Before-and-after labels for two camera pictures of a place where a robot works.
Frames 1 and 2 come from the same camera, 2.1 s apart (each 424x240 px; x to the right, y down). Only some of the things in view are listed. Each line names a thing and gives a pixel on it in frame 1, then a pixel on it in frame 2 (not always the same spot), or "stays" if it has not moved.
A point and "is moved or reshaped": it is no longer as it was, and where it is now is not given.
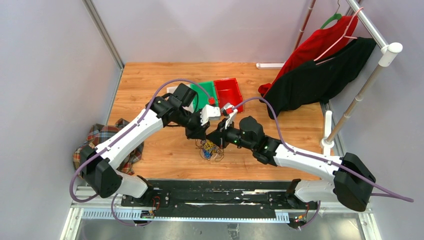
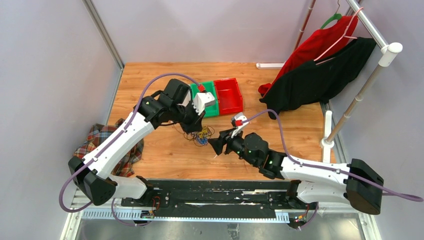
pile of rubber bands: x=209 y=150 is moved or reshaped
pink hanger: x=345 y=35 stays
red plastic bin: x=229 y=91 stays
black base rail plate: x=218 y=197 stays
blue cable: x=207 y=154 is moved or reshaped
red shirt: x=318 y=45 stays
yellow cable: x=208 y=145 is moved or reshaped
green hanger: x=336 y=16 stays
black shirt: x=315 y=82 stays
